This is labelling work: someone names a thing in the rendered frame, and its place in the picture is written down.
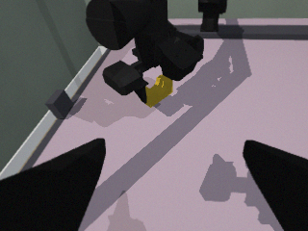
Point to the yellow arch block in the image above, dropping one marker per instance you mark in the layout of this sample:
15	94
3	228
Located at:
161	89

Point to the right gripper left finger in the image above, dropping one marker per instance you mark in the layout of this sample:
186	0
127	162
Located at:
54	195

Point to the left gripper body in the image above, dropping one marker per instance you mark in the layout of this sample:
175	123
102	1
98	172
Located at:
125	78

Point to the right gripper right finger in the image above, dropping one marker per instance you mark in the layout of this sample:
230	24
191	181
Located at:
282	178

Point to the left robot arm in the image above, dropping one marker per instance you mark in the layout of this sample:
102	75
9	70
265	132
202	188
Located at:
114	23

